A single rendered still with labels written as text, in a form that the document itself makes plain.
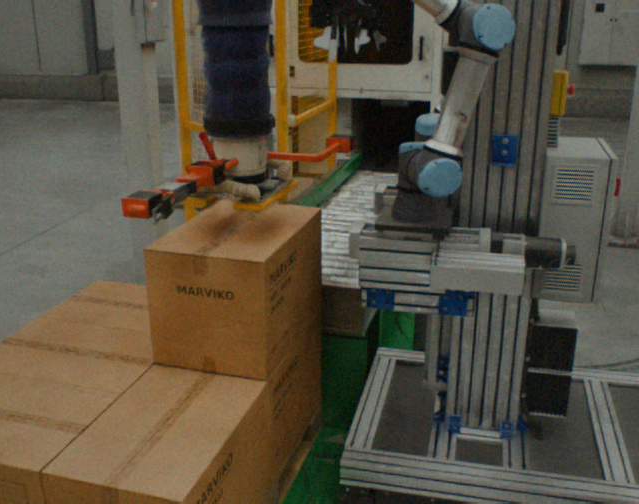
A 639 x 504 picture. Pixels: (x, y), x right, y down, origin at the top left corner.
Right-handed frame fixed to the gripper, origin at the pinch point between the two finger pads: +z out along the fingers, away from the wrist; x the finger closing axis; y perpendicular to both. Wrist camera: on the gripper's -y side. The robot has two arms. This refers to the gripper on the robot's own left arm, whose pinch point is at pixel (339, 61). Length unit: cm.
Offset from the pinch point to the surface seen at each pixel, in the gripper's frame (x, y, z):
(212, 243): -12, 43, 58
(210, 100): -23, 45, 15
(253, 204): -14, 29, 45
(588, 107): -942, -184, 138
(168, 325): -2, 55, 83
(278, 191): -31, 26, 45
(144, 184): -144, 132, 77
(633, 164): -340, -141, 94
